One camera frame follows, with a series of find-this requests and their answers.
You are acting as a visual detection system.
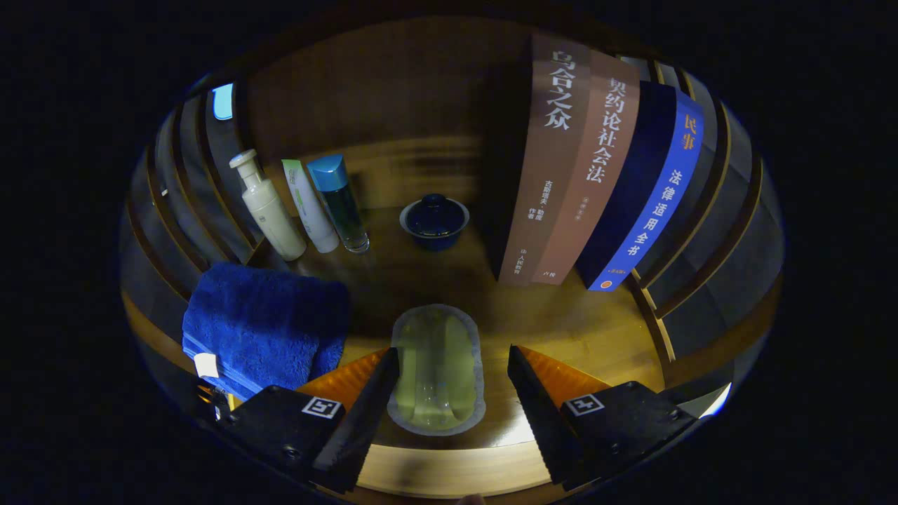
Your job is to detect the dark blue lidded teacup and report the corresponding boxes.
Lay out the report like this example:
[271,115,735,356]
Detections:
[399,194,471,252]

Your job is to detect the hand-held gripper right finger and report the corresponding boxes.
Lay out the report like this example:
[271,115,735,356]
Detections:
[507,344,702,492]

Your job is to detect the blue book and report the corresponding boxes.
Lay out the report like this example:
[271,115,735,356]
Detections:
[574,81,705,292]

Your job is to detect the reddish brown book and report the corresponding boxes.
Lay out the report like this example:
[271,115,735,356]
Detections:
[531,50,641,286]

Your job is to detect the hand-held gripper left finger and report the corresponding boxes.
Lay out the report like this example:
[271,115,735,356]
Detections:
[214,346,401,494]

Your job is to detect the folded blue towel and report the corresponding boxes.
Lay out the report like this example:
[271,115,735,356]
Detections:
[182,262,351,402]

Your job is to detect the white pump bottle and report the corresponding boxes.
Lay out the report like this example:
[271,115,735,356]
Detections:
[229,149,307,262]

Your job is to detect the wooden countertop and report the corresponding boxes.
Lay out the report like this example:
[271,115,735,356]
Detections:
[123,140,702,500]

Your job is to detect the dark brown book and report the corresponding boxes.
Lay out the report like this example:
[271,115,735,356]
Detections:
[484,34,594,285]

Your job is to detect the white green tube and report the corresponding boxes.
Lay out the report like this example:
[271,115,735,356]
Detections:
[281,159,341,254]

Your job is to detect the yellow green scrub brush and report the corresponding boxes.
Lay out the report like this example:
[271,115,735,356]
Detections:
[388,304,487,437]

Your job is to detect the teal bottle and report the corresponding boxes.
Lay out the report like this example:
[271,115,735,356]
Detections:
[307,154,370,254]

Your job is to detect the wooden cabinet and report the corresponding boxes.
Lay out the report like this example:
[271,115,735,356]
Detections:
[119,14,783,502]

